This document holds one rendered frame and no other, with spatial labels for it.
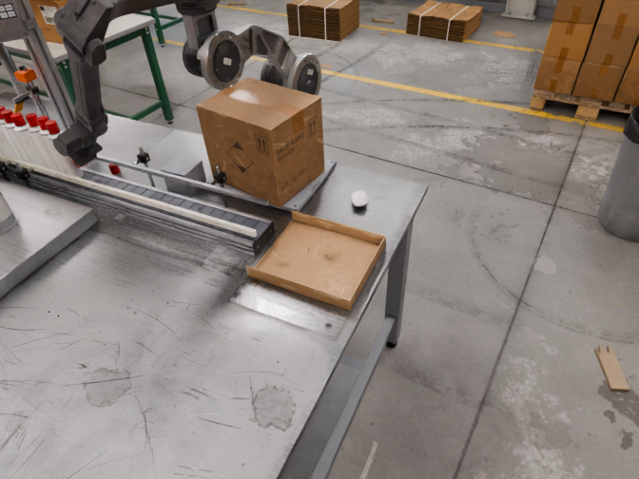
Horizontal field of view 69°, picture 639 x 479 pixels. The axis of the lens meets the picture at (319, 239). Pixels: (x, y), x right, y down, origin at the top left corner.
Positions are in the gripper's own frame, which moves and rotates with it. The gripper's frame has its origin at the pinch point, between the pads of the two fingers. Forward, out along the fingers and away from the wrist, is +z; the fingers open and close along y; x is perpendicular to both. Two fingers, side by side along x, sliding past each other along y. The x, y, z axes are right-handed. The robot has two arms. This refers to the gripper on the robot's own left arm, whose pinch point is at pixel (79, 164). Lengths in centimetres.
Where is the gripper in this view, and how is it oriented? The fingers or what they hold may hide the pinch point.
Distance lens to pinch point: 174.8
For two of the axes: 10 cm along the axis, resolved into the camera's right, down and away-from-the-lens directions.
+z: -5.3, 4.2, 7.3
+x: 7.3, 6.6, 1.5
